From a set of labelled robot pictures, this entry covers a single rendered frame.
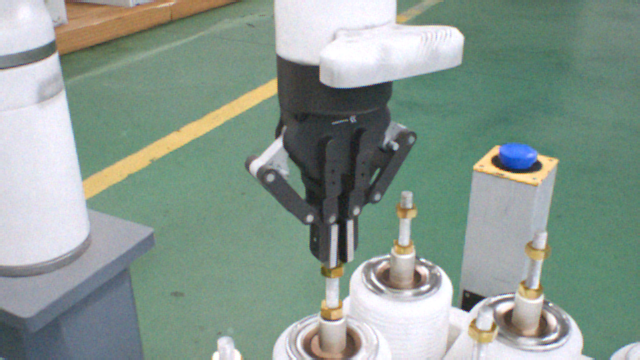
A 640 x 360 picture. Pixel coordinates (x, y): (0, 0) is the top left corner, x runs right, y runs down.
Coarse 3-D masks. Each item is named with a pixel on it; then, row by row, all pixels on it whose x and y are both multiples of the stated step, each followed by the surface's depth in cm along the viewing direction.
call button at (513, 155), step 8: (504, 144) 68; (512, 144) 68; (520, 144) 68; (504, 152) 67; (512, 152) 67; (520, 152) 67; (528, 152) 67; (536, 152) 67; (504, 160) 67; (512, 160) 66; (520, 160) 66; (528, 160) 66; (536, 160) 67; (520, 168) 66
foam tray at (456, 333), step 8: (344, 304) 68; (456, 312) 67; (464, 312) 67; (456, 320) 65; (464, 320) 65; (448, 328) 66; (456, 328) 65; (464, 328) 64; (448, 336) 66; (456, 336) 65; (464, 336) 63; (448, 344) 66; (456, 344) 62; (448, 352) 61; (456, 352) 61
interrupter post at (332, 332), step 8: (320, 312) 50; (344, 312) 50; (320, 320) 50; (328, 320) 50; (336, 320) 50; (344, 320) 50; (320, 328) 50; (328, 328) 50; (336, 328) 50; (344, 328) 50; (320, 336) 50; (328, 336) 50; (336, 336) 50; (344, 336) 51; (320, 344) 51; (328, 344) 50; (336, 344) 50; (344, 344) 51; (328, 352) 51; (336, 352) 51
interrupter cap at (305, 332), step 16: (304, 320) 54; (352, 320) 54; (288, 336) 52; (304, 336) 52; (352, 336) 52; (368, 336) 52; (288, 352) 50; (304, 352) 50; (320, 352) 51; (352, 352) 50; (368, 352) 50
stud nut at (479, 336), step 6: (474, 318) 43; (474, 324) 42; (492, 324) 42; (468, 330) 42; (474, 330) 42; (480, 330) 42; (486, 330) 42; (492, 330) 42; (474, 336) 42; (480, 336) 41; (486, 336) 41; (492, 336) 41; (480, 342) 42; (486, 342) 42
